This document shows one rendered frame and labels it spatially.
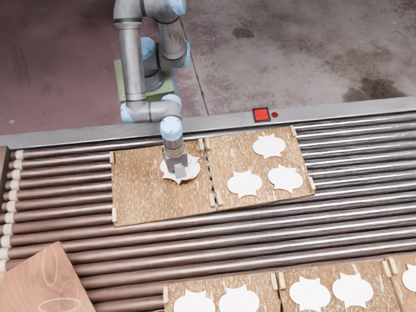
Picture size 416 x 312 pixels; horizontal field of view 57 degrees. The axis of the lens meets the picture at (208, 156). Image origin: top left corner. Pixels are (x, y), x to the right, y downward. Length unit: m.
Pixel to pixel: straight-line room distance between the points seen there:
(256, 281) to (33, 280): 0.78
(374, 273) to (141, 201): 0.93
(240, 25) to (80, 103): 1.59
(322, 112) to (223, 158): 0.55
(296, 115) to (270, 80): 1.39
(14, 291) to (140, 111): 0.74
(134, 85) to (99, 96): 1.82
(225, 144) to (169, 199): 0.36
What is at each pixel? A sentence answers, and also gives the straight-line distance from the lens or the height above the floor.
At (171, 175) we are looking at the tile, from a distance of 1.57.
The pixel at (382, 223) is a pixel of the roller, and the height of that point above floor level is 0.92.
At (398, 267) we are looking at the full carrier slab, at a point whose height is 0.94.
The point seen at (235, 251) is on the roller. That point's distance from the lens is 1.51.
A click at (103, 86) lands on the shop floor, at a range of 3.26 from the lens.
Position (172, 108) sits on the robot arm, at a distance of 1.38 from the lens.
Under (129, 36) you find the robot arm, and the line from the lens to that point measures 1.39.
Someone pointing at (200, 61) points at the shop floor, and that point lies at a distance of 3.34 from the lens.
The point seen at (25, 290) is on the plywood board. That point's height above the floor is 1.04.
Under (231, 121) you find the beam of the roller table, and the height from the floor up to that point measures 0.92.
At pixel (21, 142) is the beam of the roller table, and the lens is 1.92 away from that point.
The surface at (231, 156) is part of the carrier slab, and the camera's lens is 1.67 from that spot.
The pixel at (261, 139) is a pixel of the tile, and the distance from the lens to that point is 1.71.
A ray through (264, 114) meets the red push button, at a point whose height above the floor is 0.93.
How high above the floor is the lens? 2.36
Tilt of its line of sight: 59 degrees down
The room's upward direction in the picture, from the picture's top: straight up
